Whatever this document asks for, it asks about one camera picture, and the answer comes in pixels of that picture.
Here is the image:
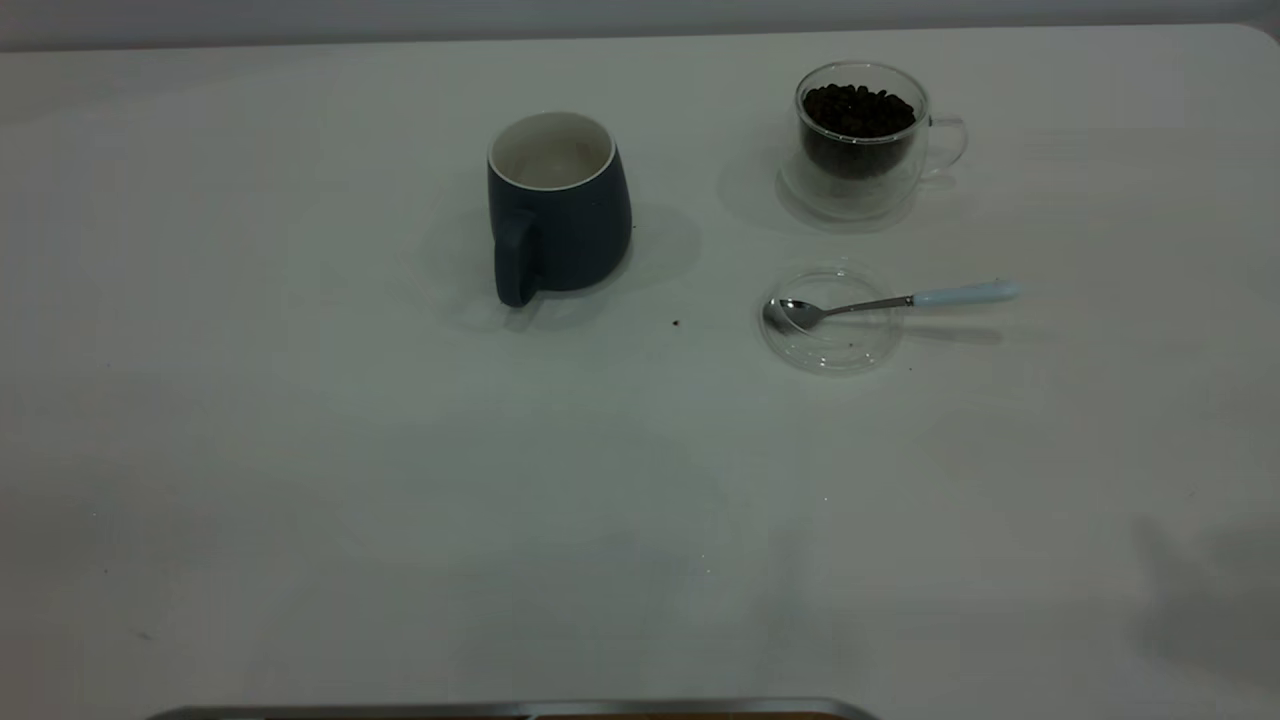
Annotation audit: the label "dark grey ceramic mug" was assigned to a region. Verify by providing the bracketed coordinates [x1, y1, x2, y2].
[486, 110, 634, 309]

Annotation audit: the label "metal spoon light blue handle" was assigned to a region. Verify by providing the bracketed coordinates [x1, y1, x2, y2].
[762, 280, 1022, 336]

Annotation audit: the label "dark coffee beans pile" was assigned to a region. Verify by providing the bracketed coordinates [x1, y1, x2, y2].
[802, 84, 917, 181]

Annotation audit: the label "clear round glass saucer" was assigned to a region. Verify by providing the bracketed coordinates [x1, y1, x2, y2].
[758, 260, 904, 376]

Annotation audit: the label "clear double-wall glass cup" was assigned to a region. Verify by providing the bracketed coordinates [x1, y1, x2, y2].
[780, 61, 969, 223]

